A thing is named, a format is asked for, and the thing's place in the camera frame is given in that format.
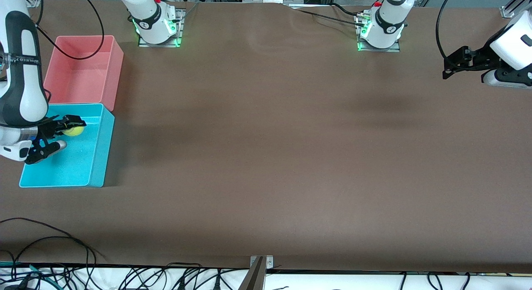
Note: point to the pink plastic bin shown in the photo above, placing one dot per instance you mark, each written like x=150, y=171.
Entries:
x=83, y=74

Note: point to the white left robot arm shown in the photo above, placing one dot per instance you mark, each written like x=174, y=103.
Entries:
x=386, y=28

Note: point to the yellow-green tennis ball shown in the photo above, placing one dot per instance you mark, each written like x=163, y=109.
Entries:
x=75, y=131

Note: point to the blue plastic bin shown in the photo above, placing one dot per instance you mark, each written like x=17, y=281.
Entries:
x=79, y=165

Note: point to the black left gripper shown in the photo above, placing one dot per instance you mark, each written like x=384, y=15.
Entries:
x=482, y=57

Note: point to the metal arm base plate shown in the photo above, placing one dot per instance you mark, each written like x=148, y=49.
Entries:
x=392, y=50
x=179, y=32

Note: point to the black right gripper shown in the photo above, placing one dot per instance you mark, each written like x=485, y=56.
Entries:
x=46, y=128

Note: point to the grey aluminium post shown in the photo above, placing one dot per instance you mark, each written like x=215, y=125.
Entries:
x=254, y=279

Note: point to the silver metal bracket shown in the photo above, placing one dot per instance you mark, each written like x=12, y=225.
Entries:
x=269, y=263

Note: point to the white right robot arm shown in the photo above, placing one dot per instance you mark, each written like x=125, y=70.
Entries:
x=25, y=86

